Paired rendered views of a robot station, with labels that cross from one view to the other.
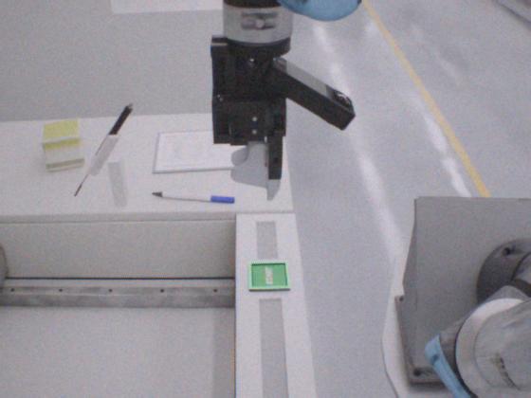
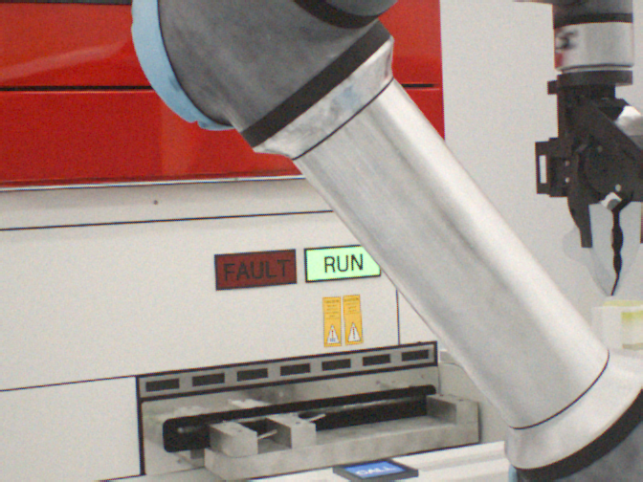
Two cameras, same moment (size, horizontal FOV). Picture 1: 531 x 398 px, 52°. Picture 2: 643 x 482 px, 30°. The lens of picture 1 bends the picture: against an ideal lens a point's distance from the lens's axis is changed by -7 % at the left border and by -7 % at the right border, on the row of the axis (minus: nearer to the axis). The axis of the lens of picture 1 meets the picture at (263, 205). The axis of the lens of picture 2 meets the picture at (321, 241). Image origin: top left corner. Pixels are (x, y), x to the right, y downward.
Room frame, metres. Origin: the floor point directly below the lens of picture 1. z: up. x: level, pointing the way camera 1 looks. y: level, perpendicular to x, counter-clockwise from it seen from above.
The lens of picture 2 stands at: (-0.10, -0.94, 1.22)
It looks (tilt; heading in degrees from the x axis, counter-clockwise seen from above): 3 degrees down; 66
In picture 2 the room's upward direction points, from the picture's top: 2 degrees counter-clockwise
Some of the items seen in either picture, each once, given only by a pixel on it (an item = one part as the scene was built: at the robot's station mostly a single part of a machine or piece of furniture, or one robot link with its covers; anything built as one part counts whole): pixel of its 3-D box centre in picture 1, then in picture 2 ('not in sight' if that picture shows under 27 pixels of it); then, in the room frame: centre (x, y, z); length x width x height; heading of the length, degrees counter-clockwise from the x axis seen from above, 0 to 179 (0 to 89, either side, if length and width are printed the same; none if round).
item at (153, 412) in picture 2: not in sight; (298, 416); (0.51, 0.56, 0.89); 0.44 x 0.02 x 0.10; 2
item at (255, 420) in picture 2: not in sight; (305, 413); (0.52, 0.57, 0.90); 0.38 x 0.01 x 0.01; 2
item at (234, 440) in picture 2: not in sight; (232, 438); (0.39, 0.48, 0.89); 0.08 x 0.03 x 0.03; 92
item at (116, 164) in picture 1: (106, 167); (598, 320); (0.78, 0.25, 1.03); 0.06 x 0.04 x 0.13; 92
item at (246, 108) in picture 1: (251, 87); (590, 137); (0.60, 0.01, 1.25); 0.09 x 0.08 x 0.12; 92
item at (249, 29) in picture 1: (258, 20); (591, 52); (0.60, 0.01, 1.33); 0.08 x 0.08 x 0.05
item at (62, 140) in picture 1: (64, 144); (625, 328); (0.91, 0.37, 1.00); 0.07 x 0.07 x 0.07; 17
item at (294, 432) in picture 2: not in sight; (290, 430); (0.47, 0.48, 0.89); 0.08 x 0.03 x 0.03; 92
